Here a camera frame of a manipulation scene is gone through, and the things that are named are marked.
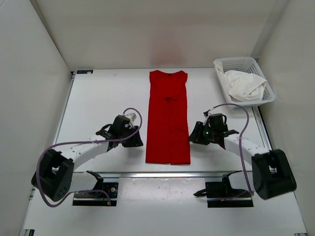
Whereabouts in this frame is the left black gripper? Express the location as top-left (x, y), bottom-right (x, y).
top-left (119, 125), bottom-right (144, 148)

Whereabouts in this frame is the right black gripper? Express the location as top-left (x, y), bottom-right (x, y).
top-left (188, 122), bottom-right (217, 146)

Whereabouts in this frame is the red t shirt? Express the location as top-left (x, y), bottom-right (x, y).
top-left (146, 70), bottom-right (190, 165)

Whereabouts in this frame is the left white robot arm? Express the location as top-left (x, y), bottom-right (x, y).
top-left (31, 113), bottom-right (143, 207)

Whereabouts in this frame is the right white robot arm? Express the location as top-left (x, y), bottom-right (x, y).
top-left (188, 114), bottom-right (297, 200)

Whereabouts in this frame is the white t shirt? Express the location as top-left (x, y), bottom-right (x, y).
top-left (213, 60), bottom-right (268, 103)

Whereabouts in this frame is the small table label sticker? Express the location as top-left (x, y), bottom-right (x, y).
top-left (76, 70), bottom-right (94, 74)

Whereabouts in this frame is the white plastic basket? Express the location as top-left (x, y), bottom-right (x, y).
top-left (213, 57), bottom-right (276, 108)

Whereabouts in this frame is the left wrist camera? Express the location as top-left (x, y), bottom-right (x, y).
top-left (125, 113), bottom-right (137, 122)

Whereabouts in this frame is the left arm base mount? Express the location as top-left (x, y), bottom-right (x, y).
top-left (69, 171), bottom-right (119, 207)

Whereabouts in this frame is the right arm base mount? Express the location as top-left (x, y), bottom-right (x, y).
top-left (193, 171), bottom-right (254, 208)

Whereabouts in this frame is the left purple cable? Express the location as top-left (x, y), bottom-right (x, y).
top-left (35, 107), bottom-right (144, 207)

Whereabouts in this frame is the aluminium table rail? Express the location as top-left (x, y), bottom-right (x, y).
top-left (73, 171), bottom-right (254, 179)

